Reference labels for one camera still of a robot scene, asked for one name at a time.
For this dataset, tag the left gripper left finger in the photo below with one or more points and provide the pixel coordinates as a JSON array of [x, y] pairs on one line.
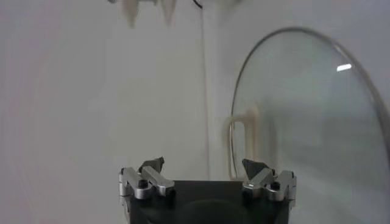
[[158, 182]]

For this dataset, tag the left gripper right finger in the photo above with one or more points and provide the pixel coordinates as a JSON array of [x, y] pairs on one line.
[[259, 181]]

